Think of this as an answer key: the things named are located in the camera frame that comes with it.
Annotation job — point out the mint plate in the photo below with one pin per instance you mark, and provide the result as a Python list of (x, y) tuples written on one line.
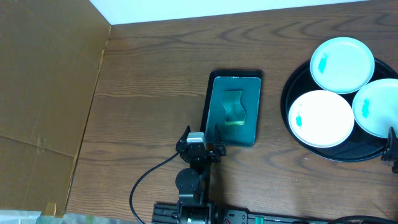
[(375, 107), (342, 65)]

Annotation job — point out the round black serving tray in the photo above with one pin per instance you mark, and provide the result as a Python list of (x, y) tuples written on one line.
[(359, 146)]

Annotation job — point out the black rectangular water tray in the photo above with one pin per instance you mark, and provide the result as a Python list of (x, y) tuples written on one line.
[(250, 82)]

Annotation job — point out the mint plate top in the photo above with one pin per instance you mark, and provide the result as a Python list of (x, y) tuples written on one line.
[(342, 65)]

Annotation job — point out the brown cardboard panel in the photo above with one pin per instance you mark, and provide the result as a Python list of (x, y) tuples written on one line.
[(51, 53)]

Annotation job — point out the white plate with stain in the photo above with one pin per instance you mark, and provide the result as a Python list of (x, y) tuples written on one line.
[(321, 119)]

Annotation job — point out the mint plate right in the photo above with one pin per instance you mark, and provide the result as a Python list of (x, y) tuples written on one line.
[(375, 107)]

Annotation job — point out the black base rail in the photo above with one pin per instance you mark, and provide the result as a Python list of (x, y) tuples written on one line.
[(236, 216)]

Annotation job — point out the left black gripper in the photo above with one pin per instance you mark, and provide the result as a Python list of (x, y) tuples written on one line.
[(211, 152)]

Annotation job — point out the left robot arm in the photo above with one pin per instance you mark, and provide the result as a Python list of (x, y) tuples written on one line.
[(193, 183)]

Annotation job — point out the green yellow sponge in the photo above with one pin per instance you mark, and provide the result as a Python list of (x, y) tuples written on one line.
[(235, 112)]

